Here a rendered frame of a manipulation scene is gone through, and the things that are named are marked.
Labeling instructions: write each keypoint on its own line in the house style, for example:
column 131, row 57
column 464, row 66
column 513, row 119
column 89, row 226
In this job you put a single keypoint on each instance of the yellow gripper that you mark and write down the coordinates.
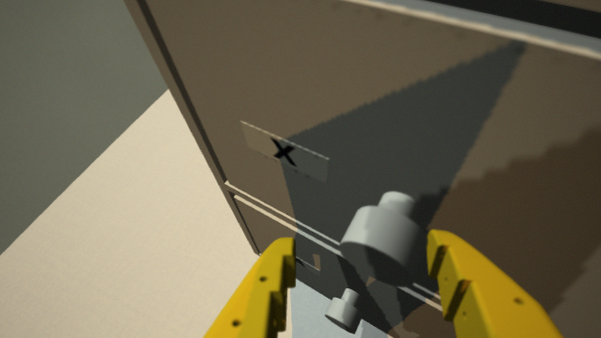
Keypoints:
column 481, row 300

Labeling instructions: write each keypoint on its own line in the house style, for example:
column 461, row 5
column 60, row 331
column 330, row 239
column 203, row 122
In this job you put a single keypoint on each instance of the dark brown chest of drawers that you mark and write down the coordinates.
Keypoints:
column 142, row 16

